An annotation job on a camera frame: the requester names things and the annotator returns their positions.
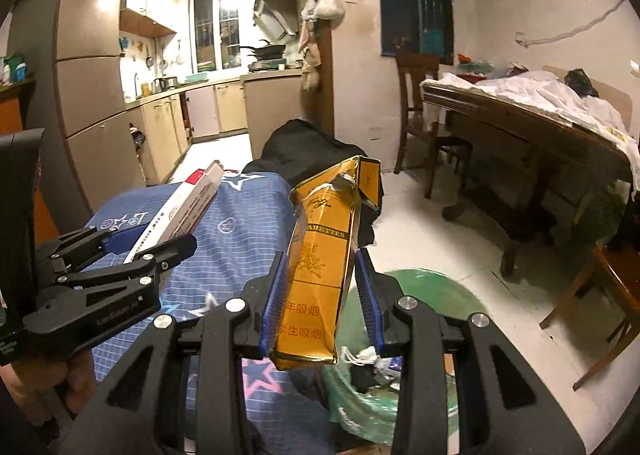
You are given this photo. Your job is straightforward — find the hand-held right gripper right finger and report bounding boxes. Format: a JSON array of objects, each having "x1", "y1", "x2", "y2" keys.
[{"x1": 354, "y1": 247, "x2": 586, "y2": 455}]

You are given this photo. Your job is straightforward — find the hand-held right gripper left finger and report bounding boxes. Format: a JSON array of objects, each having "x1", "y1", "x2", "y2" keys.
[{"x1": 65, "y1": 250, "x2": 293, "y2": 455}]

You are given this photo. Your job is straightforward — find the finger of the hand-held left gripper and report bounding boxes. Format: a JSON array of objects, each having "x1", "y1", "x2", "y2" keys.
[
  {"x1": 34, "y1": 225, "x2": 148, "y2": 278},
  {"x1": 47, "y1": 234, "x2": 198, "y2": 297}
]

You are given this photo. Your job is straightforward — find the gold and blue snack bag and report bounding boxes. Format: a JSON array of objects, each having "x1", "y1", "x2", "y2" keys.
[{"x1": 270, "y1": 155, "x2": 383, "y2": 372}]

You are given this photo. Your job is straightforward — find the red white cigarette carton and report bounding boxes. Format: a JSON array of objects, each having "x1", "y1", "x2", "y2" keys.
[{"x1": 122, "y1": 160, "x2": 226, "y2": 263}]

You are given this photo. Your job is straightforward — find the green lined trash bin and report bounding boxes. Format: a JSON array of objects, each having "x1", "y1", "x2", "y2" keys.
[{"x1": 320, "y1": 269, "x2": 493, "y2": 446}]

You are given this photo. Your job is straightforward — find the person's left hand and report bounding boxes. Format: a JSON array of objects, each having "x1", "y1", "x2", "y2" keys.
[{"x1": 9, "y1": 354, "x2": 99, "y2": 417}]

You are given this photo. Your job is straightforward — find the white face mask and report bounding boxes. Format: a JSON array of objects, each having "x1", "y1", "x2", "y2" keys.
[{"x1": 342, "y1": 345, "x2": 383, "y2": 367}]

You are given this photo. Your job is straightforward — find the blue checked star tablecloth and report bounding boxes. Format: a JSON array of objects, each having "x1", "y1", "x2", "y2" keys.
[{"x1": 82, "y1": 170, "x2": 331, "y2": 455}]

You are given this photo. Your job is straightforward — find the black crumpled item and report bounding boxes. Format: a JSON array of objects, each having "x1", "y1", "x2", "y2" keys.
[{"x1": 350, "y1": 364, "x2": 377, "y2": 392}]

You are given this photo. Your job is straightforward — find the beige kitchen base cabinets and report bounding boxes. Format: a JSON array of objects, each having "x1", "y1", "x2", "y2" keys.
[{"x1": 125, "y1": 67, "x2": 306, "y2": 186}]

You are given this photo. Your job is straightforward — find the grey refrigerator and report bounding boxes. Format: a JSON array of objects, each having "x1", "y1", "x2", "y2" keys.
[{"x1": 7, "y1": 0, "x2": 148, "y2": 231}]

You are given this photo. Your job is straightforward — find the large black bag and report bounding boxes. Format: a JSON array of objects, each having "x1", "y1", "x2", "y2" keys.
[{"x1": 242, "y1": 119, "x2": 386, "y2": 246}]

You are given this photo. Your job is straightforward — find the dark wooden table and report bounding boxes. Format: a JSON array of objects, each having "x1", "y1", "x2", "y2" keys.
[{"x1": 420, "y1": 77, "x2": 636, "y2": 278}]

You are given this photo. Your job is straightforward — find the black wok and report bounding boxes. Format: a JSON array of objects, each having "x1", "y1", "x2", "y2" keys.
[{"x1": 240, "y1": 42, "x2": 288, "y2": 60}]

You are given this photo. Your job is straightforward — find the kitchen window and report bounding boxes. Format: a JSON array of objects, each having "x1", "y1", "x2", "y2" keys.
[{"x1": 189, "y1": 0, "x2": 243, "y2": 73}]

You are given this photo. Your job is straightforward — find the dark wooden chair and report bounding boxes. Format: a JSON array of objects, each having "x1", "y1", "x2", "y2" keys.
[{"x1": 393, "y1": 49, "x2": 473, "y2": 200}]

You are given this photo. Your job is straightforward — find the hanging kitchen cloths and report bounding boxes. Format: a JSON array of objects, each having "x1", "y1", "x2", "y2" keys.
[{"x1": 299, "y1": 0, "x2": 323, "y2": 93}]

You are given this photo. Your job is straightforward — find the brown wooden chair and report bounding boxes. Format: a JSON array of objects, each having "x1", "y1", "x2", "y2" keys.
[{"x1": 539, "y1": 235, "x2": 640, "y2": 392}]

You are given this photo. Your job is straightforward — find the steel range hood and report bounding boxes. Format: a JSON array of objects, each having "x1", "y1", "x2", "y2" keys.
[{"x1": 252, "y1": 0, "x2": 301, "y2": 36}]

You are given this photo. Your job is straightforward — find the white cloth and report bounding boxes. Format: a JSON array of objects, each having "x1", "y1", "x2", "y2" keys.
[{"x1": 427, "y1": 70, "x2": 640, "y2": 200}]

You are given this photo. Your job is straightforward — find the hanging white plastic bag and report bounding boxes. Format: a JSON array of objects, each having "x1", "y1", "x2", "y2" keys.
[{"x1": 315, "y1": 0, "x2": 347, "y2": 20}]

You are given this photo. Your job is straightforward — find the small black bag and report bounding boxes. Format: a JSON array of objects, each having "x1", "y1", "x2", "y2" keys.
[{"x1": 565, "y1": 69, "x2": 600, "y2": 98}]

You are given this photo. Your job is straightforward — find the white wall cable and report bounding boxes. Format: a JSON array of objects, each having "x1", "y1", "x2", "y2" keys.
[{"x1": 515, "y1": 0, "x2": 628, "y2": 48}]

